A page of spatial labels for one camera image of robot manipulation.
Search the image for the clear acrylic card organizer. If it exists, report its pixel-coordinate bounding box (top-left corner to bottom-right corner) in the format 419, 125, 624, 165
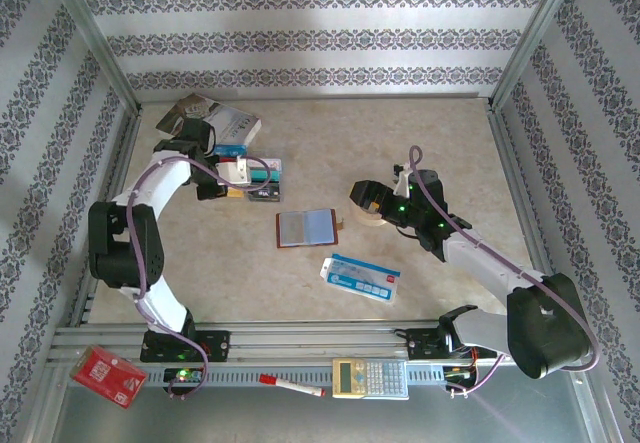
213, 142, 285, 208

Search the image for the brown leather card holder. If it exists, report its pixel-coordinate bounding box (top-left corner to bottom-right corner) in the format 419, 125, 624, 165
275, 207, 346, 250

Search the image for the black plastic card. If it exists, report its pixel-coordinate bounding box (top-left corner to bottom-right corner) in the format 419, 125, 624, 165
249, 187, 281, 205

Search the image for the beige masking tape roll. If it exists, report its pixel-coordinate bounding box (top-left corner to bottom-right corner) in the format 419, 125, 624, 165
349, 197, 396, 228

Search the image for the paperback book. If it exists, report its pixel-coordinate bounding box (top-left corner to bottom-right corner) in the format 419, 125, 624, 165
155, 93, 263, 157

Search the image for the blue white plastic package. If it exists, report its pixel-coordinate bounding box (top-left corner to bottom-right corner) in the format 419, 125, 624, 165
319, 252, 403, 306

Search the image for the beige grey calculator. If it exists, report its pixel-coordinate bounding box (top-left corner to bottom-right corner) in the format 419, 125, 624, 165
331, 357, 410, 401

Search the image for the circuit board with green light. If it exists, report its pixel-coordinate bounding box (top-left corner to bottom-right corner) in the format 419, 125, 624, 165
163, 366, 205, 385

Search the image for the red white marker pen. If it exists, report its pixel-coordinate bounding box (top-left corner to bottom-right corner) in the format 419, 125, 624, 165
258, 373, 326, 398

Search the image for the red cardboard box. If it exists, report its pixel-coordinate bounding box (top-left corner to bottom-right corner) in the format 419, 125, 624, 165
69, 345, 149, 410

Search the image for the grey metal sheet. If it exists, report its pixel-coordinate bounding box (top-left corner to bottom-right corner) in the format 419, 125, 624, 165
47, 362, 614, 443

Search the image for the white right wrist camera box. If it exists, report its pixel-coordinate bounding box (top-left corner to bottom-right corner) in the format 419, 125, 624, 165
392, 161, 415, 198

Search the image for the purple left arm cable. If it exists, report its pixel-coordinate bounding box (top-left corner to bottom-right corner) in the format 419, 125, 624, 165
127, 155, 274, 402

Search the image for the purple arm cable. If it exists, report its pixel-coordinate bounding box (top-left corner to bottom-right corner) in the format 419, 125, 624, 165
407, 145, 601, 397
127, 155, 274, 402

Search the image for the aluminium side rail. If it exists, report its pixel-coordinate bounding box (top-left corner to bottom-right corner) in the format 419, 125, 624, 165
69, 107, 144, 327
487, 102, 571, 324

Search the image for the aluminium cross rail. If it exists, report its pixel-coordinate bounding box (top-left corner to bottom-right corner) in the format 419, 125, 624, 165
134, 92, 494, 102

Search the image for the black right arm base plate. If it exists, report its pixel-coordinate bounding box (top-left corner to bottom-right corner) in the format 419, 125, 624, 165
405, 326, 499, 362

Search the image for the aluminium mounting rail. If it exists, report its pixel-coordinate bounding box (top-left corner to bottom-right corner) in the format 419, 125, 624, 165
47, 320, 589, 364

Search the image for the aluminium corner post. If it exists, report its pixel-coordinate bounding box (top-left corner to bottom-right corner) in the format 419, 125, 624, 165
42, 0, 144, 114
492, 0, 581, 112

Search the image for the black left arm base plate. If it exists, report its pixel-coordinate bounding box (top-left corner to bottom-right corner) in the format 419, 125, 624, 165
141, 330, 232, 364

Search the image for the circuit board with wires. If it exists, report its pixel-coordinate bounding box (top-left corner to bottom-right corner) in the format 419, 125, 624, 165
442, 362, 479, 387

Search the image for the grey slotted cable duct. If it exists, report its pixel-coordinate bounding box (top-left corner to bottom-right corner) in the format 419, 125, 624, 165
149, 360, 476, 389

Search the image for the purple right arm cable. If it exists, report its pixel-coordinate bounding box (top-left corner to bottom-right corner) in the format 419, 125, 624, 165
407, 145, 601, 397

